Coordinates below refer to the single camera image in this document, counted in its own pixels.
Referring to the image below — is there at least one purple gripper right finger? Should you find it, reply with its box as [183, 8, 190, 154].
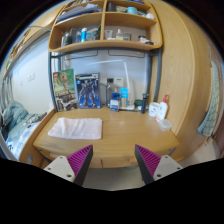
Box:
[134, 145, 182, 184]

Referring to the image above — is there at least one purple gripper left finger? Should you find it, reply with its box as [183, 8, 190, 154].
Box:
[45, 145, 93, 186]

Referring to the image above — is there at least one white folded towel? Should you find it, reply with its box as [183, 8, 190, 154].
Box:
[48, 117, 102, 140]

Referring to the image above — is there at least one clear plastic container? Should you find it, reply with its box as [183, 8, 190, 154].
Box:
[159, 119, 172, 131]

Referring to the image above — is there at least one wooden desk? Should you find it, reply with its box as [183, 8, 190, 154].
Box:
[19, 108, 179, 168]

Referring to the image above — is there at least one white pump lotion bottle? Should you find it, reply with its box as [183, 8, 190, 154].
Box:
[156, 95, 168, 122]

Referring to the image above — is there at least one white jar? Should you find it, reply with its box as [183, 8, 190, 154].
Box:
[149, 102, 159, 117]

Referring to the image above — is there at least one white desk lamp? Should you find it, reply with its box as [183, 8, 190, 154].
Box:
[87, 58, 138, 111]

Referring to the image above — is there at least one green patterned hanging cloth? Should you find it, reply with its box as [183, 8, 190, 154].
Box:
[197, 59, 222, 138]

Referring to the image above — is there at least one black cylinder bottle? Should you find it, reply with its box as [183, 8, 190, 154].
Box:
[141, 93, 149, 114]

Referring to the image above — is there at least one bed with teal bedding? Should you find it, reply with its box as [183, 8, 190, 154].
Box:
[1, 101, 47, 158]

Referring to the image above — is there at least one blue robot model box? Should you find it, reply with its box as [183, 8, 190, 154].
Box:
[75, 73, 100, 109]

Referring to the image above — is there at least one orange blue small box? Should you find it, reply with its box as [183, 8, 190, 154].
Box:
[120, 87, 128, 107]

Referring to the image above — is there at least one blue ink bottle box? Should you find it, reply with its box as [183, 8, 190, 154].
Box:
[110, 93, 120, 111]

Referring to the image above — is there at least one green Lego box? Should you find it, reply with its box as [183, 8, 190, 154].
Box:
[53, 69, 78, 112]

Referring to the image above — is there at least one wooden wardrobe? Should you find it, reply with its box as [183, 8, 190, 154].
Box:
[152, 0, 212, 161]

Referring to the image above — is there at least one wooden wall shelf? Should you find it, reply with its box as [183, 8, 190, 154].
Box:
[48, 0, 163, 53]

